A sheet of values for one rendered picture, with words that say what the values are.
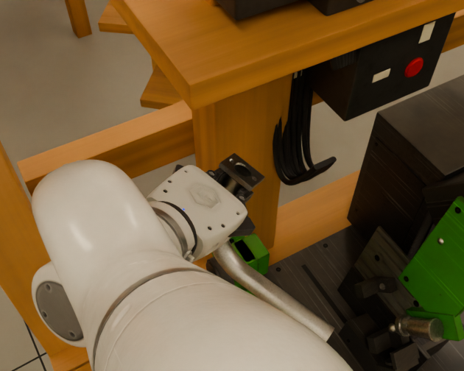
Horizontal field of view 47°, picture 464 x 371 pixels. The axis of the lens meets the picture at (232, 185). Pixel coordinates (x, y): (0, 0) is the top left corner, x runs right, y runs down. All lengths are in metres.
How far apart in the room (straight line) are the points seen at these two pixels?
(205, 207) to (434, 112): 0.56
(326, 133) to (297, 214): 1.48
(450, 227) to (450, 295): 0.12
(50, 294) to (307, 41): 0.39
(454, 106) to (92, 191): 0.79
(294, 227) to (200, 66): 0.73
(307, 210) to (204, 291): 1.08
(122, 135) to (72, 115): 2.00
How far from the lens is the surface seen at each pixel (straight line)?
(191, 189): 0.63
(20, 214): 0.80
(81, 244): 0.40
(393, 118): 1.02
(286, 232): 1.26
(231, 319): 0.19
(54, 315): 0.51
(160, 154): 0.95
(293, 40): 0.65
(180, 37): 0.65
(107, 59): 3.22
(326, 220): 1.29
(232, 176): 0.70
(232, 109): 0.82
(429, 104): 1.07
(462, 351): 1.18
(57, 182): 0.45
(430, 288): 0.97
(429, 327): 0.95
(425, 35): 0.83
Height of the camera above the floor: 1.91
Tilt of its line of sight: 51 degrees down
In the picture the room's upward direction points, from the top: straight up
